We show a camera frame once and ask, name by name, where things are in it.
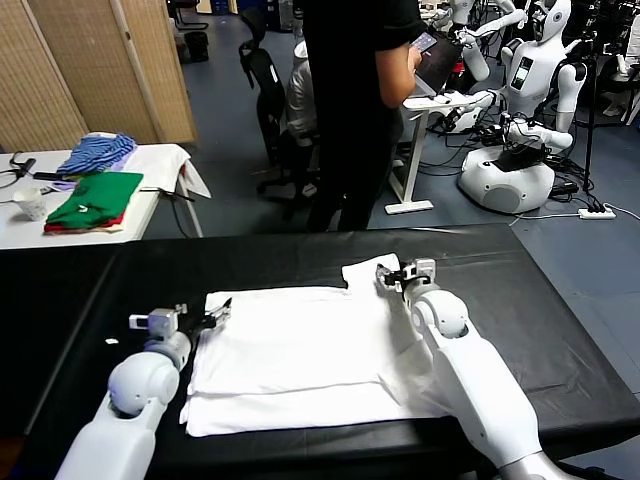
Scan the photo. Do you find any black tripod stand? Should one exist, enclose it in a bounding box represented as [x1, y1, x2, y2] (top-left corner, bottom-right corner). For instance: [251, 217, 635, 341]
[582, 14, 609, 194]

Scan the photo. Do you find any grey laptop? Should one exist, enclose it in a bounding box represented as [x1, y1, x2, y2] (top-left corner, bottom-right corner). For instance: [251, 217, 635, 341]
[414, 34, 461, 96]

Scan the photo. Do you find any standing person in black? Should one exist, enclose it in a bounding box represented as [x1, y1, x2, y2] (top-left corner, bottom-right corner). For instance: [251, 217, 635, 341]
[302, 0, 436, 234]

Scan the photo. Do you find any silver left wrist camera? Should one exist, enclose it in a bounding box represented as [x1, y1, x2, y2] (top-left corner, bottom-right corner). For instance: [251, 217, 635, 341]
[128, 302, 190, 335]

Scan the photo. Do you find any white draped cloth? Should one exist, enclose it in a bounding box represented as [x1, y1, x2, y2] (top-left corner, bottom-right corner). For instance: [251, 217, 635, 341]
[117, 143, 212, 200]

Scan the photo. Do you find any white folding side table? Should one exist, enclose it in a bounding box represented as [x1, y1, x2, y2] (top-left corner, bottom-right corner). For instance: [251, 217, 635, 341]
[0, 143, 205, 251]

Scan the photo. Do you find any black cantilever chair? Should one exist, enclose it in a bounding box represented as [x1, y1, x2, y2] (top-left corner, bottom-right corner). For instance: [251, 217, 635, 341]
[167, 0, 210, 32]

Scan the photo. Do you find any smartphone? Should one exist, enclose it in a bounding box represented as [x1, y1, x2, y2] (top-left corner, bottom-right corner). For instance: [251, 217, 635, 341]
[409, 32, 439, 54]

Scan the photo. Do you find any white T-shirt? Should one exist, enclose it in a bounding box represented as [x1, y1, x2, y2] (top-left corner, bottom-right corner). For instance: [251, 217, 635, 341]
[179, 253, 451, 439]

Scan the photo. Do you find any black office chair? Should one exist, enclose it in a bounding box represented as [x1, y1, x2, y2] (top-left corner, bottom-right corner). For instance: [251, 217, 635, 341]
[237, 9, 324, 221]

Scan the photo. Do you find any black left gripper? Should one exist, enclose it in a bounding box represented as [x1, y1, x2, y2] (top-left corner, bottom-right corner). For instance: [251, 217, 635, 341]
[175, 298, 234, 346]

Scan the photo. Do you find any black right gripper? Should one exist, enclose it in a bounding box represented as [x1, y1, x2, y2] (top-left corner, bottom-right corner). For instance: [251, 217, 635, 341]
[375, 262, 419, 299]

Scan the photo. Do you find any green folded shirt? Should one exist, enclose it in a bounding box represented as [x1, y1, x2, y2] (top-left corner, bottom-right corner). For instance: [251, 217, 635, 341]
[45, 172, 145, 232]

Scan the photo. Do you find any black hanging cable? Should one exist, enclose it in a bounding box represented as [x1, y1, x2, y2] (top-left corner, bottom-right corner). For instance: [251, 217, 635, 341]
[138, 187, 198, 239]

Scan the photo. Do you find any white power cable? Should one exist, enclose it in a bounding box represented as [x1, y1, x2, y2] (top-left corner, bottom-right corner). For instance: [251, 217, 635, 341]
[508, 213, 582, 229]

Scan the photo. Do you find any black waste bin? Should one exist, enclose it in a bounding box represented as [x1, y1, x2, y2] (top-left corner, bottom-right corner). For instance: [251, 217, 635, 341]
[183, 30, 210, 64]

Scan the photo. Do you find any red folded garment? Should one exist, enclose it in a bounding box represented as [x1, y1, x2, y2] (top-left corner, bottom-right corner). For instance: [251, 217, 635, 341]
[43, 212, 125, 234]

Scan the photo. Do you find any white standing desk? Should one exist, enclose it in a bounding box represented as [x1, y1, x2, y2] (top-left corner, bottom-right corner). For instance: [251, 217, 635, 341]
[383, 93, 481, 216]

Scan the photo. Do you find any white wheeled humanoid robot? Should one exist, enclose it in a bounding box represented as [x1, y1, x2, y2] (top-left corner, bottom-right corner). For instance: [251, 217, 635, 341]
[457, 0, 589, 216]

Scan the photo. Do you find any white paper cup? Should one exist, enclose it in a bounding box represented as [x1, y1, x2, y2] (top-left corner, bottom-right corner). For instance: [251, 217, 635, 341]
[12, 188, 46, 222]

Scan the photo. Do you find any bamboo folding screen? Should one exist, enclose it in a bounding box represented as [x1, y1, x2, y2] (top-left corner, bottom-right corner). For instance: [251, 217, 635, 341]
[0, 0, 200, 154]

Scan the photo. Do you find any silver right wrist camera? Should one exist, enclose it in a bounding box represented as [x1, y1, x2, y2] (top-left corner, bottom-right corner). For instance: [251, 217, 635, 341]
[408, 258, 437, 282]

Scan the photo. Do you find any black headset cable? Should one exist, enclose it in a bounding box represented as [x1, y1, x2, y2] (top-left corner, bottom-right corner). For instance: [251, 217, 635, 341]
[0, 151, 39, 190]

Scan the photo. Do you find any black table cover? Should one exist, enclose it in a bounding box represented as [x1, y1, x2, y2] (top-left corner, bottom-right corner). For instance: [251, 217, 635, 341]
[0, 223, 640, 480]

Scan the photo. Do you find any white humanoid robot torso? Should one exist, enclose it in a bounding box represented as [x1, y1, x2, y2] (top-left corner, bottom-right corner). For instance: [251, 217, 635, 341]
[432, 0, 529, 84]

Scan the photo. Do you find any blue striped garment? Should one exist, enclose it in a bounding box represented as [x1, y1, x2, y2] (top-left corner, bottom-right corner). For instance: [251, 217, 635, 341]
[57, 132, 139, 176]

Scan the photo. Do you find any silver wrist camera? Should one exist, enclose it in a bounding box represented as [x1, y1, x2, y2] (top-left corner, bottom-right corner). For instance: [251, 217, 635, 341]
[408, 258, 437, 282]
[128, 302, 190, 335]

